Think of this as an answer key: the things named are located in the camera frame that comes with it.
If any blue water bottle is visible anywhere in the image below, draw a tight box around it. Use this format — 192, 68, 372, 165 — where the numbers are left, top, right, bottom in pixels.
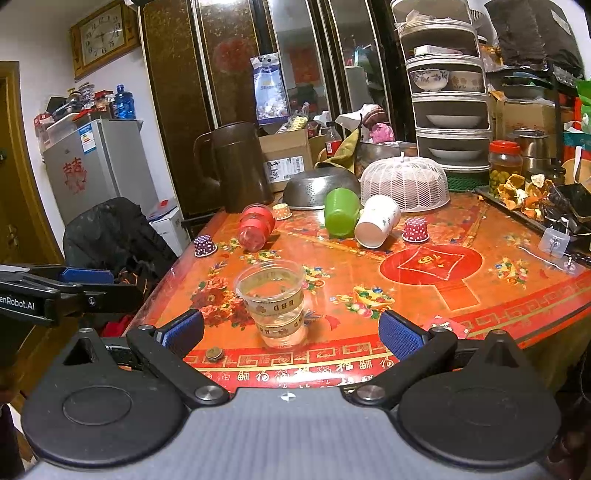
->
114, 84, 135, 120

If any clear adhesive hook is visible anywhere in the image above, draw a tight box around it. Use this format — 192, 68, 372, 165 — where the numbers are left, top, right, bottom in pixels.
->
538, 227, 570, 257

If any grey refrigerator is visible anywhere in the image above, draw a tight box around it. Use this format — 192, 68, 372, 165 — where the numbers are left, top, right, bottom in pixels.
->
43, 119, 160, 227

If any tray of dried peels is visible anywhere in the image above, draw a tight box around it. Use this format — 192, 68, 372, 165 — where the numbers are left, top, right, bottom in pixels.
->
475, 173, 591, 241

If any white plate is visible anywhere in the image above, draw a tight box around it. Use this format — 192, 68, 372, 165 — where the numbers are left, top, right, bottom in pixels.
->
425, 114, 483, 128
427, 148, 483, 161

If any green plastic cup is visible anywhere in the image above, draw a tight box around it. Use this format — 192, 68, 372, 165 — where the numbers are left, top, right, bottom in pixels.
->
324, 188, 362, 239

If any blue patterned bowl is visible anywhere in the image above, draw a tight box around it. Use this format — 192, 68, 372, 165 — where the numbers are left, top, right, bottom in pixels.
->
409, 69, 450, 92

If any black bag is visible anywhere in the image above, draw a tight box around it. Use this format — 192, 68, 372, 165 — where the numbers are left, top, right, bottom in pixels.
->
485, 0, 585, 77

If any olive cloth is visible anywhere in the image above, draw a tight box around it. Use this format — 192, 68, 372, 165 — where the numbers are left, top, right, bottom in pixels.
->
316, 129, 365, 174

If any cardboard box with label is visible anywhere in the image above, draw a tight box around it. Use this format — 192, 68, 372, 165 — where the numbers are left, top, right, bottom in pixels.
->
259, 129, 315, 193

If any red plastic cup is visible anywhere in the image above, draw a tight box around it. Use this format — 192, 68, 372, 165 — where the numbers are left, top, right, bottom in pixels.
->
238, 203, 276, 252

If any framed wall clock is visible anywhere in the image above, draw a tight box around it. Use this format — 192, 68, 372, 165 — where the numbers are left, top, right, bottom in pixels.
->
69, 0, 140, 81

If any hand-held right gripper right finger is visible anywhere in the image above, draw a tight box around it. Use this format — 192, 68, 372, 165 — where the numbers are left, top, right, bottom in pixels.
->
345, 309, 523, 409

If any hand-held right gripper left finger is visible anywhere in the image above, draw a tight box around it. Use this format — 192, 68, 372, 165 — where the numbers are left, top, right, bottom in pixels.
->
62, 308, 230, 409

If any red dotted small cup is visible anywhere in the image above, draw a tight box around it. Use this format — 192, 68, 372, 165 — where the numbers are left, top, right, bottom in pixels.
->
403, 218, 430, 243

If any metal pot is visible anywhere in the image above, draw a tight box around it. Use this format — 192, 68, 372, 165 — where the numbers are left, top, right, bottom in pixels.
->
512, 129, 555, 174

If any floral bowl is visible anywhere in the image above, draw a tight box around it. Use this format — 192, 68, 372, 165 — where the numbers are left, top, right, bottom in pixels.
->
449, 70, 485, 92

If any black chair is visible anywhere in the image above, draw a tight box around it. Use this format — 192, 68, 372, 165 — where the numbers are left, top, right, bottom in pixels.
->
62, 197, 178, 296

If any soda bottle red label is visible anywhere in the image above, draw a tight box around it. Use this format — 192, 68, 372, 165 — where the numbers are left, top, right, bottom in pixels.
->
324, 122, 343, 160

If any red paper packet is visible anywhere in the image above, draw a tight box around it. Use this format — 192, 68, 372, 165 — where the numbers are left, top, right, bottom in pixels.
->
425, 315, 469, 337

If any brown wooden door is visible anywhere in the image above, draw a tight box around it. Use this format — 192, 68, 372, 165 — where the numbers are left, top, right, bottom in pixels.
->
0, 62, 63, 268

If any glass jar red lid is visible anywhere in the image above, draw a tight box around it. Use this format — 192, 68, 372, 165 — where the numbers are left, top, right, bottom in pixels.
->
488, 140, 523, 195

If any red cloth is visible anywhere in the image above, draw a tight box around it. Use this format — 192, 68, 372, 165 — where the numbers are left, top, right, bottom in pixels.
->
99, 314, 134, 337

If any blue snack bag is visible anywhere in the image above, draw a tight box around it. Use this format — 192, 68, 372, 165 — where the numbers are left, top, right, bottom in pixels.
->
250, 53, 291, 125

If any white mesh food cover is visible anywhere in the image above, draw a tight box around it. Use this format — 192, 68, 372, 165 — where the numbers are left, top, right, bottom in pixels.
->
360, 156, 450, 213

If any grey stacked dish rack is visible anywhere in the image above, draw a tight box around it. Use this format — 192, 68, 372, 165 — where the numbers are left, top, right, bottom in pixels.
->
398, 18, 493, 174

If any plain cardboard box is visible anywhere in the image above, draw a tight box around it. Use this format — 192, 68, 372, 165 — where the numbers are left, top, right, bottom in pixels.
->
489, 92, 573, 144

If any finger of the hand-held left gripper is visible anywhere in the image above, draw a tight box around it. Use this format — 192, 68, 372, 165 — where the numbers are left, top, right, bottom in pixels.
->
46, 281, 147, 318
0, 264, 115, 285

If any white paper cup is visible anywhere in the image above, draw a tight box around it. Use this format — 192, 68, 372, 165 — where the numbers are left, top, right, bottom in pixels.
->
354, 194, 402, 250

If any dark mirrored wardrobe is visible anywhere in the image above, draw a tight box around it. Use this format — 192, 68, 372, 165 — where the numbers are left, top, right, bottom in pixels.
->
139, 0, 407, 217

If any pink cloth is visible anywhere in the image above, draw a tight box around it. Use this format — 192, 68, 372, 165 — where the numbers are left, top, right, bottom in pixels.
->
369, 122, 395, 144

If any brown plastic pitcher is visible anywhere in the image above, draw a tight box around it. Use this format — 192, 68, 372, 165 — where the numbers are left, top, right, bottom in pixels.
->
193, 122, 274, 214

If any white box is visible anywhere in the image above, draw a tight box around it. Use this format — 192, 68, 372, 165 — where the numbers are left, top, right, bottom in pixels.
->
148, 198, 191, 257

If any clear plastic cup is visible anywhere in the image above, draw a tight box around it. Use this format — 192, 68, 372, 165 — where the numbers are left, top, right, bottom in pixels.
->
235, 260, 307, 348

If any metal colander bowl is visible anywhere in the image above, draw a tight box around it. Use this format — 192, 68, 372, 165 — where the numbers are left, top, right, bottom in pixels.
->
283, 167, 361, 211

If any green basket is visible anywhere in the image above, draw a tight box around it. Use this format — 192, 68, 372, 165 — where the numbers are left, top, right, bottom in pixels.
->
445, 171, 490, 192

